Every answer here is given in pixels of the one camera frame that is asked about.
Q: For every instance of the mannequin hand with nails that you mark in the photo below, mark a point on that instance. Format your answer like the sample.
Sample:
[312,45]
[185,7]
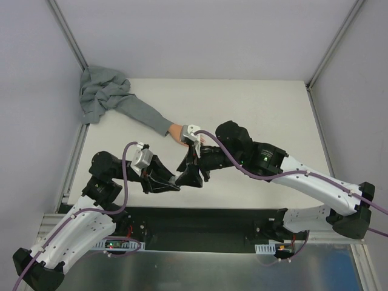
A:
[175,131]

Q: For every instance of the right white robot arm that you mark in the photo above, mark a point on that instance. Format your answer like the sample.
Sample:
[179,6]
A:
[345,207]

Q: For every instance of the white cable duct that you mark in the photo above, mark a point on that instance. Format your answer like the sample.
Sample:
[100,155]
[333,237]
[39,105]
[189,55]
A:
[120,245]
[265,249]

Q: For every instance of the right white cable duct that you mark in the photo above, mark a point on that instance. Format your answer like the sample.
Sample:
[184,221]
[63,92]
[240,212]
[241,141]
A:
[265,249]

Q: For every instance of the clear nail polish bottle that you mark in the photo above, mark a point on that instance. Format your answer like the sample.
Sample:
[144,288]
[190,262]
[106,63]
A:
[173,180]

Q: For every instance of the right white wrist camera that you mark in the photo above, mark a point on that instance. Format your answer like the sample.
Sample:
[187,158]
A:
[189,136]

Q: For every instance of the left white cable duct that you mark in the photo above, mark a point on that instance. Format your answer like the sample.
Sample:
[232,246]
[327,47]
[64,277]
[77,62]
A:
[120,245]

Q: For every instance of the right aluminium frame post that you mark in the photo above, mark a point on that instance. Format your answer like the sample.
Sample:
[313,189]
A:
[354,11]

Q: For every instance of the grey shirt with sleeve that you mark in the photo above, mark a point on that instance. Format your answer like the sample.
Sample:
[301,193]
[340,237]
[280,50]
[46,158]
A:
[103,89]

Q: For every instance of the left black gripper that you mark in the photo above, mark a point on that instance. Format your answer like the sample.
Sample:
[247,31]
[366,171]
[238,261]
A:
[148,177]

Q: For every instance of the aluminium frame post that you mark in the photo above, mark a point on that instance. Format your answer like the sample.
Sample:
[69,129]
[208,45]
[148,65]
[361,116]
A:
[354,11]
[67,32]

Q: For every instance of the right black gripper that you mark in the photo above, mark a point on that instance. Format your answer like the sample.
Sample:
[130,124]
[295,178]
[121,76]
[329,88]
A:
[199,162]

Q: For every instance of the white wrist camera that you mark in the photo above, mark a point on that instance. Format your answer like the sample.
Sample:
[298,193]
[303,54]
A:
[141,159]
[189,136]

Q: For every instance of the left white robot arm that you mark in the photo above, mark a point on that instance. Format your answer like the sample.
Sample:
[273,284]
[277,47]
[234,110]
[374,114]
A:
[93,217]

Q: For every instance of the left aluminium frame post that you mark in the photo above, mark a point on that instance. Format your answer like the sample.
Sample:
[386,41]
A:
[67,32]

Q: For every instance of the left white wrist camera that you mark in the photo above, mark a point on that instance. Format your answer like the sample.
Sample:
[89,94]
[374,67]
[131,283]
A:
[141,159]

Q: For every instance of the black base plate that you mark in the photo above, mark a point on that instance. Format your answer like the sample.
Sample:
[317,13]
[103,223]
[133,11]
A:
[240,229]

